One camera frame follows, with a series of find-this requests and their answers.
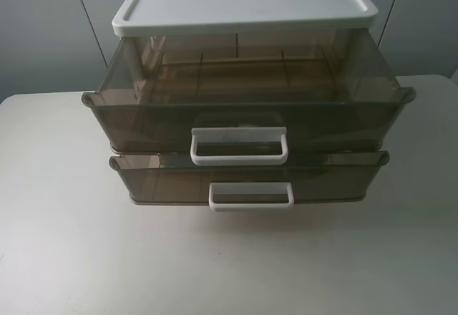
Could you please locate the white drawer cabinet frame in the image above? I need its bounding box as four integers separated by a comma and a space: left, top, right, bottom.
112, 0, 378, 38

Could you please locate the smoky transparent drawer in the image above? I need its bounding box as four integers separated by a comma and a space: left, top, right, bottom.
82, 29, 416, 166
109, 151, 389, 212

